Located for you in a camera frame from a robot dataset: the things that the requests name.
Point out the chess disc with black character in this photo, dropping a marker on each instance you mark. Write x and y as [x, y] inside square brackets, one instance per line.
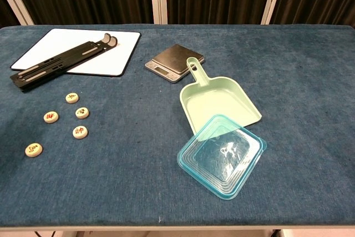
[72, 98]
[82, 112]

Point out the chess disc red shuai character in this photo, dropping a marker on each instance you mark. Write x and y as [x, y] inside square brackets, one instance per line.
[80, 132]

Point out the chess disc with red character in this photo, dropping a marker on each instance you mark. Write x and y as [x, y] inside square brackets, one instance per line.
[34, 150]
[51, 117]

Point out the mint green plastic dustpan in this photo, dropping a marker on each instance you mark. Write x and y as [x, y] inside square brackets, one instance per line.
[213, 98]

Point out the silver digital kitchen scale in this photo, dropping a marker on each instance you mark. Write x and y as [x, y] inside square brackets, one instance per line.
[174, 55]

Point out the blue fabric table cover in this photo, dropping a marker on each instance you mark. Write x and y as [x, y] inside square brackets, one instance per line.
[138, 165]

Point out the clear lid with teal rim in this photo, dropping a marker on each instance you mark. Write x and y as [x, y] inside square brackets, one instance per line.
[222, 165]

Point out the white board with black edge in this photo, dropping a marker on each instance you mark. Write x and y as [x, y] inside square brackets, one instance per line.
[111, 51]

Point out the black folding laptop stand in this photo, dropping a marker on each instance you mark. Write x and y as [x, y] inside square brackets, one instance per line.
[63, 58]

